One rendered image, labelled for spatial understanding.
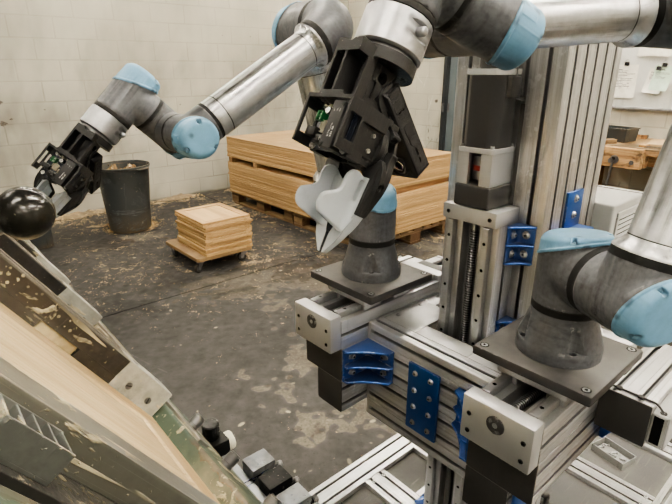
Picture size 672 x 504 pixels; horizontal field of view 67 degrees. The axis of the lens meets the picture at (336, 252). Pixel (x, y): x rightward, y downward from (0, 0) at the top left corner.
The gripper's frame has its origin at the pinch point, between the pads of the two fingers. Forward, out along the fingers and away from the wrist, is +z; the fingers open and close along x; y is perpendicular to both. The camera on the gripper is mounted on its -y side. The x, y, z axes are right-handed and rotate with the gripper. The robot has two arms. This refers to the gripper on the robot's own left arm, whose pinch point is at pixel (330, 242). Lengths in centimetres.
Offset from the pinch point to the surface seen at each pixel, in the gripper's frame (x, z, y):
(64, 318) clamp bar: -45, 27, 8
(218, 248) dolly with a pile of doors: -309, 38, -175
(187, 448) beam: -32, 43, -15
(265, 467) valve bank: -33, 48, -36
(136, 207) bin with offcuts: -447, 37, -159
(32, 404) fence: -2.8, 21.2, 22.4
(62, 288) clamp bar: -89, 34, -5
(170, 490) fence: -3.0, 30.5, 6.2
